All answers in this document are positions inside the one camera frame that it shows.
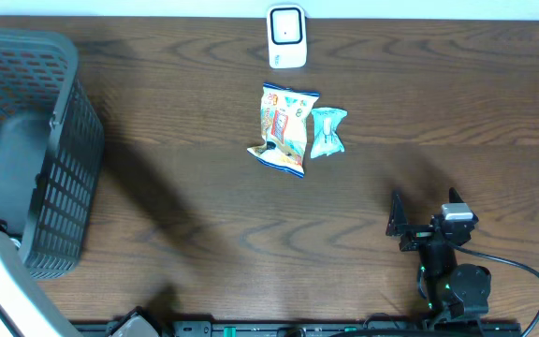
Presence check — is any light teal packet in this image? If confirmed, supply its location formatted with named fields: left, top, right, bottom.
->
left=311, top=108, right=348, bottom=158

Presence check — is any yellow snack bag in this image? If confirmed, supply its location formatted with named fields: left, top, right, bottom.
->
left=247, top=82, right=320, bottom=178

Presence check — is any grey plastic mesh basket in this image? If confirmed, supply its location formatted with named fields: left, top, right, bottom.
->
left=0, top=28, right=105, bottom=279

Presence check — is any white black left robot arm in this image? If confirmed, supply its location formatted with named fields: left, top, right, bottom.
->
left=0, top=219, right=81, bottom=337

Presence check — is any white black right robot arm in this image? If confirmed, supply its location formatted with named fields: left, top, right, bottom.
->
left=386, top=188, right=491, bottom=330

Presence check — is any white barcode scanner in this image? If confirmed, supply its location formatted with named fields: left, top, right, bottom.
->
left=266, top=4, right=308, bottom=69

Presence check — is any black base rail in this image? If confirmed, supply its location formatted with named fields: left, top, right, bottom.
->
left=72, top=307, right=522, bottom=337

